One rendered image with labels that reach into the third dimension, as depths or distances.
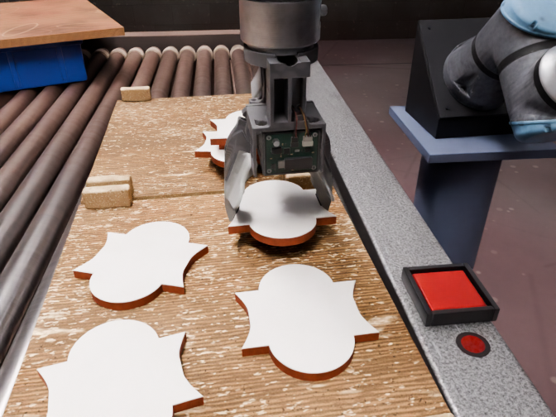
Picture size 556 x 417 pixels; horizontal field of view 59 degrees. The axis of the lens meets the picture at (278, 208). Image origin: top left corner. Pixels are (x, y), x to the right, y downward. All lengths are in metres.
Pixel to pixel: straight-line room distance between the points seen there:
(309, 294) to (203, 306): 0.11
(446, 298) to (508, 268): 1.71
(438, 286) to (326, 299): 0.13
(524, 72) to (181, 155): 0.57
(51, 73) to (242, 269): 0.84
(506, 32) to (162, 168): 0.61
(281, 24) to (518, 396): 0.38
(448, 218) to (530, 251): 1.26
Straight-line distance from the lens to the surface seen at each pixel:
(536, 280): 2.24
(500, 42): 0.95
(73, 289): 0.56
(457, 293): 0.55
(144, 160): 0.80
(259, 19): 0.45
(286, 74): 0.44
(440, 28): 1.15
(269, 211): 0.58
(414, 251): 0.63
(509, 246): 2.38
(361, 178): 0.77
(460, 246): 1.21
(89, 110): 1.12
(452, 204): 1.14
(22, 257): 0.66
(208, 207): 0.65
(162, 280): 0.52
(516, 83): 0.91
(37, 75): 1.27
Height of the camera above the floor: 1.28
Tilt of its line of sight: 32 degrees down
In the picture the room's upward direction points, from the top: straight up
